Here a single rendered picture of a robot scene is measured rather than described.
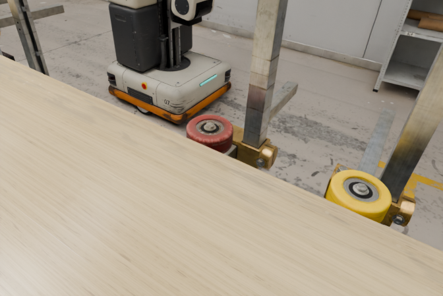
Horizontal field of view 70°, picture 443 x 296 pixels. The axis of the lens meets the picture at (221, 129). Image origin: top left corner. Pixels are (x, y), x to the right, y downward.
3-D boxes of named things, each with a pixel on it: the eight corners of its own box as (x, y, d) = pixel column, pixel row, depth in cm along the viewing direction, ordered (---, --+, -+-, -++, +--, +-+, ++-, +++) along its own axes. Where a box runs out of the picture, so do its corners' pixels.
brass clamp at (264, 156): (223, 136, 73) (224, 118, 70) (277, 159, 67) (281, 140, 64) (207, 151, 68) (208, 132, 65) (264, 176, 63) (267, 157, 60)
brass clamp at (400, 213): (331, 180, 62) (338, 160, 59) (406, 211, 57) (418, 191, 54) (322, 200, 58) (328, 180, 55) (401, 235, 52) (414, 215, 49)
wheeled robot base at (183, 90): (107, 95, 230) (101, 64, 215) (166, 66, 274) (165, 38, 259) (179, 129, 201) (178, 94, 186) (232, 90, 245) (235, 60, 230)
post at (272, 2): (242, 194, 76) (269, -25, 48) (256, 200, 75) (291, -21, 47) (235, 203, 74) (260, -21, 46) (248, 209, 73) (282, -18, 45)
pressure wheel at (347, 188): (356, 271, 46) (384, 219, 39) (305, 240, 49) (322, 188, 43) (373, 235, 51) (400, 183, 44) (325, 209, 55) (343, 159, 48)
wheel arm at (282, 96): (285, 92, 91) (287, 78, 88) (296, 95, 90) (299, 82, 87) (194, 182, 61) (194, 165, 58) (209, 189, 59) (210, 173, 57)
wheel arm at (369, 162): (377, 120, 80) (383, 105, 78) (391, 124, 79) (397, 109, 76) (324, 245, 50) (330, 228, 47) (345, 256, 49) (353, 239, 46)
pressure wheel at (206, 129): (233, 187, 58) (238, 137, 51) (188, 191, 57) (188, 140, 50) (225, 158, 64) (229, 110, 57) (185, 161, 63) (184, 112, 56)
